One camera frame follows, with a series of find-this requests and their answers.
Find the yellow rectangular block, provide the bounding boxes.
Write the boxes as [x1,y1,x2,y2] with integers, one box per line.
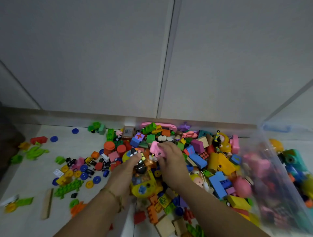
[227,195,252,212]

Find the green toy crocodile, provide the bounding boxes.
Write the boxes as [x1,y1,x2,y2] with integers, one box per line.
[26,144,49,161]

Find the pink studded block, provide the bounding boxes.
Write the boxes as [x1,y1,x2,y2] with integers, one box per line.
[230,135,240,155]

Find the doll head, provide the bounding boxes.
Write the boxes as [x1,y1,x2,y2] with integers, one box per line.
[189,172,205,189]

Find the yellow toy camera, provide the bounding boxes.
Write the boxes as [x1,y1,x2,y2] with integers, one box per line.
[130,171,163,198]

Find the purple toy figure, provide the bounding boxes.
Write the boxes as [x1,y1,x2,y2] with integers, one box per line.
[178,122,193,133]

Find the person's left forearm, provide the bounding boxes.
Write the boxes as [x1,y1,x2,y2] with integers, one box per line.
[53,188,133,237]

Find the person's right hand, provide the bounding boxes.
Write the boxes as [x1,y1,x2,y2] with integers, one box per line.
[158,141,194,189]

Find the clear plastic storage bin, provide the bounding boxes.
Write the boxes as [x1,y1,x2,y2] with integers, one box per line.
[241,122,313,237]

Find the pink toy phone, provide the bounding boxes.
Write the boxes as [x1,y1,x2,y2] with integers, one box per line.
[141,122,178,132]

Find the small black toy car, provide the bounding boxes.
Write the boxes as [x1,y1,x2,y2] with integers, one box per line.
[130,148,148,174]

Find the red studded block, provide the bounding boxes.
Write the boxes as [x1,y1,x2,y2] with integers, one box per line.
[134,211,147,224]

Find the long green studded block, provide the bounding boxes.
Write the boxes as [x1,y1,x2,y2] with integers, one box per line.
[53,179,84,199]

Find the blue foam block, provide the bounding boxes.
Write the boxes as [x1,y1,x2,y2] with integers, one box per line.
[187,146,208,169]

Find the teal toy in bin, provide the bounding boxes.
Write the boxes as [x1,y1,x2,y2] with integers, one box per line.
[281,149,309,172]

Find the small brown cardboard box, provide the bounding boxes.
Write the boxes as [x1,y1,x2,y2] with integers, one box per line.
[121,126,136,140]

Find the large wooden block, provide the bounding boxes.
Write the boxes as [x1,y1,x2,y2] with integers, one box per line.
[156,215,176,237]

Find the thin gold bracelet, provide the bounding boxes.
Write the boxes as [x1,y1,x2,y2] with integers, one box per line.
[100,188,123,213]

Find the flat green toy piece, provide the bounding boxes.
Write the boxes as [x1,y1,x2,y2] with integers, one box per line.
[15,197,34,207]

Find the orange cylinder block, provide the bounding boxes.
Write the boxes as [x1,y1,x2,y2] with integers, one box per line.
[104,141,116,155]

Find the white toy piece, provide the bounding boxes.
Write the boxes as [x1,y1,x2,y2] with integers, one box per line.
[0,195,19,207]

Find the red toy block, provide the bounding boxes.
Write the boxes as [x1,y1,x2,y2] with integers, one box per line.
[30,136,48,145]

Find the pink plastic toy figure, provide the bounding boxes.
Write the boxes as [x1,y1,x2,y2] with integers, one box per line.
[150,141,168,159]

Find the person's right forearm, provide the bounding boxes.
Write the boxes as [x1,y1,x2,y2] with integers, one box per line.
[169,177,270,237]

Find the long orange studded block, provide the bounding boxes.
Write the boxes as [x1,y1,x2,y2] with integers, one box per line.
[147,195,159,224]

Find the large yellow house block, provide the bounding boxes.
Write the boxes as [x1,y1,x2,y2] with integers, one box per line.
[208,153,237,177]

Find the pile of mixed toy blocks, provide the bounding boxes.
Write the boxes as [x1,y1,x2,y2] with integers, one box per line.
[104,122,260,237]

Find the small wooden block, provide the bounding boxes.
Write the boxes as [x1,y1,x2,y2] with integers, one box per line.
[173,217,188,237]

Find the wooden stick block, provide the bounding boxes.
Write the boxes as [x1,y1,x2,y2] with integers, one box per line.
[41,188,54,220]

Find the magenta foam block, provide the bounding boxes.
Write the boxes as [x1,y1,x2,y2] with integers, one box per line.
[191,139,205,154]

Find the green toy vehicle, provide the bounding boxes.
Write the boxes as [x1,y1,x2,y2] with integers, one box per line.
[88,122,106,135]

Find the large blue notched block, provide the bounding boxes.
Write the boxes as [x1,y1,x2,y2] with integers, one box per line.
[209,171,233,199]

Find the heap of toys inside bin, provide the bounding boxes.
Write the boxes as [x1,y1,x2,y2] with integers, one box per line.
[243,139,313,231]

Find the person's left hand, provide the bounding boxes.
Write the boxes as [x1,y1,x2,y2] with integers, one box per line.
[105,152,147,203]

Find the pink pig figure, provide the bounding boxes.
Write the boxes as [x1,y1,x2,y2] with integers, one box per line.
[232,176,253,198]

